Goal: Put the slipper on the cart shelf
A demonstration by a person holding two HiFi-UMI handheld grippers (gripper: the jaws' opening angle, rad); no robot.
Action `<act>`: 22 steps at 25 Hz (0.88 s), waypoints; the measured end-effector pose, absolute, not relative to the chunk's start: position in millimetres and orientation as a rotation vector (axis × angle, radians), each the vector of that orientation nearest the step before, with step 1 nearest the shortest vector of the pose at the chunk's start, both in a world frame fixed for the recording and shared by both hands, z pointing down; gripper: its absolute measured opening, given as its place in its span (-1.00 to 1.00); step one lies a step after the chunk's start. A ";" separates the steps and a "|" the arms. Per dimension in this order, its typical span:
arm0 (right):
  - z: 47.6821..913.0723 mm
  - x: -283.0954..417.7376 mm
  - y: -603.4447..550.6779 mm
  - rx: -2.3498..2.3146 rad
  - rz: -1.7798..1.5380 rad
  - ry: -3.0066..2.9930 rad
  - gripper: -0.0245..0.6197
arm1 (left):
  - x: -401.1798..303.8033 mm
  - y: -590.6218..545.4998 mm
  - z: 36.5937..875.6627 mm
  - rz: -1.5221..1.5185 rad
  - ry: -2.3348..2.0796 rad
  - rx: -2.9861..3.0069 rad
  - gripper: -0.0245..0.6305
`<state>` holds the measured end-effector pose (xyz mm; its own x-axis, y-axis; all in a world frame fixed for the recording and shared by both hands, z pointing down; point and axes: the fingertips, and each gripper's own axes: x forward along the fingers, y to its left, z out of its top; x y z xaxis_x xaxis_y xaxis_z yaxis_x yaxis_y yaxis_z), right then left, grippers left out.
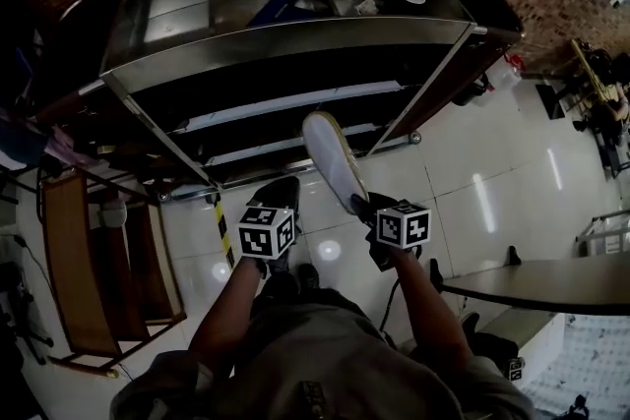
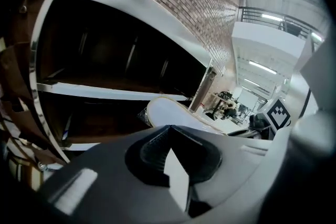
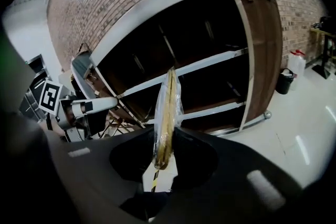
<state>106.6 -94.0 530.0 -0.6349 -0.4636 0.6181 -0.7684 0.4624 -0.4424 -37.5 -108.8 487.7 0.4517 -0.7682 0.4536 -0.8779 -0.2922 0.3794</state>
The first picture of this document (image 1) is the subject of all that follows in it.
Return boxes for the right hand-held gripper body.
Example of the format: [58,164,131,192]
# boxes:
[365,204,432,272]

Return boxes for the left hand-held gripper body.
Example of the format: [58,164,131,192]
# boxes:
[238,206,298,281]

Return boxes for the stainless steel shelving cart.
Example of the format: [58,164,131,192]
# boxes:
[33,0,527,204]

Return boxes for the wooden shelf rack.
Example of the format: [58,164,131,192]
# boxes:
[37,169,189,378]

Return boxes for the person's right forearm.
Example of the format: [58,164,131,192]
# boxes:
[391,248,474,361]

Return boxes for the person's left forearm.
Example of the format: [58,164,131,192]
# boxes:
[189,255,270,381]

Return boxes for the black rounded object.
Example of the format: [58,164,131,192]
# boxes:
[297,263,322,294]

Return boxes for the person's dark trousers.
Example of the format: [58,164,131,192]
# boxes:
[249,268,347,312]

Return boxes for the person's gray shirt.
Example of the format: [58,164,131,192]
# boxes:
[110,299,537,420]

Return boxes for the gray table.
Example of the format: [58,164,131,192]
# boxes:
[439,257,630,317]

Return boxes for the dark chest badge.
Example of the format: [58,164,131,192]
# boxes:
[300,381,328,420]

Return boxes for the white canister red cap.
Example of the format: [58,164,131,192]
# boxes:
[486,52,524,107]

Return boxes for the blue folded item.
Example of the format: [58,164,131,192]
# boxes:
[247,0,309,30]

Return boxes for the black floor box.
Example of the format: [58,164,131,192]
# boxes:
[535,83,568,121]

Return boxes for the white quilted mat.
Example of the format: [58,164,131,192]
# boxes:
[520,313,630,420]

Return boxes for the purple garment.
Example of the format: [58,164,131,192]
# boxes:
[0,106,78,174]

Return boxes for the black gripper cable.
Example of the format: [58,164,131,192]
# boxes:
[378,278,401,336]

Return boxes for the metal wire rack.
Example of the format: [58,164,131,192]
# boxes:
[574,210,630,258]

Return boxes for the yellow wooden frame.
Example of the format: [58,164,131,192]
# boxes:
[569,37,614,105]

